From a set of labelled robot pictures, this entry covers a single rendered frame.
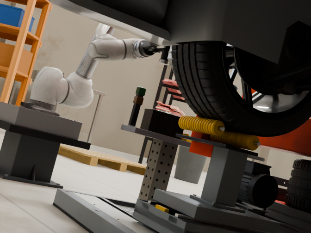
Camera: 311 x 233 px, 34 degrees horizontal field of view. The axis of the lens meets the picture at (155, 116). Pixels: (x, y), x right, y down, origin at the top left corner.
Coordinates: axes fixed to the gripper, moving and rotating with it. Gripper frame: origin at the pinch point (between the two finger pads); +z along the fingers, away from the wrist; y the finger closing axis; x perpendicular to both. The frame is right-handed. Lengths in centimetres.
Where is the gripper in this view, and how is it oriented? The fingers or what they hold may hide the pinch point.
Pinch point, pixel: (167, 46)
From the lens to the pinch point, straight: 227.2
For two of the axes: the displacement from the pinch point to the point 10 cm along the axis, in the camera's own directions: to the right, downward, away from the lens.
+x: 2.6, -9.7, 0.5
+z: 4.8, 0.8, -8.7
